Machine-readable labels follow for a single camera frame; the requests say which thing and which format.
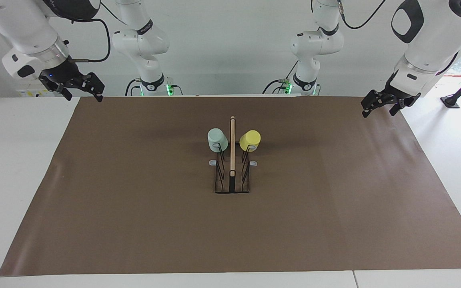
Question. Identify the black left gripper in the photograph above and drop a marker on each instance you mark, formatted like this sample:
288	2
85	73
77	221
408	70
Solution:
400	90

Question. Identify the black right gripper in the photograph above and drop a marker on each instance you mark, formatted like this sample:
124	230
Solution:
63	74

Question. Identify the yellow plastic cup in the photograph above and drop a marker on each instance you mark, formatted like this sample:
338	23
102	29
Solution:
249	139

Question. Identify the pale green plastic cup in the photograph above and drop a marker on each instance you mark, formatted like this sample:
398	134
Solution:
216	140

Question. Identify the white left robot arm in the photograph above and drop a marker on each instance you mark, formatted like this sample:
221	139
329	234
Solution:
426	44

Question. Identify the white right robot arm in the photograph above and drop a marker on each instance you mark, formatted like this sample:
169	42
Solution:
22	28

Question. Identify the brown paper table mat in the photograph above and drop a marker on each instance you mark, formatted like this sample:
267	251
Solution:
230	232

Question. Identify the white wall socket box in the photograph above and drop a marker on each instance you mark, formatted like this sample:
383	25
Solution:
30	93

